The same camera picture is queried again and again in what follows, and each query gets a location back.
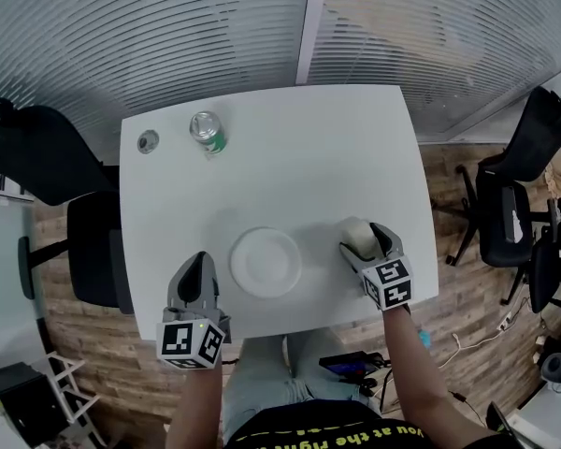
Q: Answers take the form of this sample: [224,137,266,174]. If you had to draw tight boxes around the person's black t-shirt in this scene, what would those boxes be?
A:
[223,399,511,449]

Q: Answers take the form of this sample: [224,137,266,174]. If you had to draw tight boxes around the white cable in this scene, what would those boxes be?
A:
[437,330,502,369]

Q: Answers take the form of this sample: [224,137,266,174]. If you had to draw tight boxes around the green soda can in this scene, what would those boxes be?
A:
[188,109,228,158]

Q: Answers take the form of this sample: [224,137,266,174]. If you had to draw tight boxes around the white metal rack frame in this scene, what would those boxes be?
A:
[46,351,104,449]

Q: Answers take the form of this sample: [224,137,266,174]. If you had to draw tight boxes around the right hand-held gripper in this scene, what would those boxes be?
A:
[339,222,413,311]

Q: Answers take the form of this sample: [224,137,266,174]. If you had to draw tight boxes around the black device with blue screen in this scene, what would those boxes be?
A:
[318,351,384,376]

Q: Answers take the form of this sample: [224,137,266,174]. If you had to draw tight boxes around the white round plate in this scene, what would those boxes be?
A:
[229,225,304,298]

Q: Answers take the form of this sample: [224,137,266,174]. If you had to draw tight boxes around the person's left forearm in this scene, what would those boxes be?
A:
[165,357,225,449]

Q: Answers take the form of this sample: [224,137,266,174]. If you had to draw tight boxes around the white remote control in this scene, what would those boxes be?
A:
[508,208,525,245]

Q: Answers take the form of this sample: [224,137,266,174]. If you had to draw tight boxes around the pale bread roll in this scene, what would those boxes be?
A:
[339,217,376,259]

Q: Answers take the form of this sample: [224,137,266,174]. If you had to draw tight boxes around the grey round device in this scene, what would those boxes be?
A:
[540,352,561,384]

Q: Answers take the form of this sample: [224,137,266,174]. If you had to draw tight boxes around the black cabinet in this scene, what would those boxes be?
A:
[0,362,71,448]

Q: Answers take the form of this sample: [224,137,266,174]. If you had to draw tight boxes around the person's right forearm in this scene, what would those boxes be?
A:
[381,304,495,449]

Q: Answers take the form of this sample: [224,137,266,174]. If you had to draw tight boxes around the large black office chair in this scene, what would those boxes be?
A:
[0,94,135,316]

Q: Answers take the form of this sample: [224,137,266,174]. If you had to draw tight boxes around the person's grey trousers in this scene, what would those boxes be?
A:
[222,327,384,439]

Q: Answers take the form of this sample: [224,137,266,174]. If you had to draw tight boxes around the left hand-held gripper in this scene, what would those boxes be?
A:
[156,251,233,370]

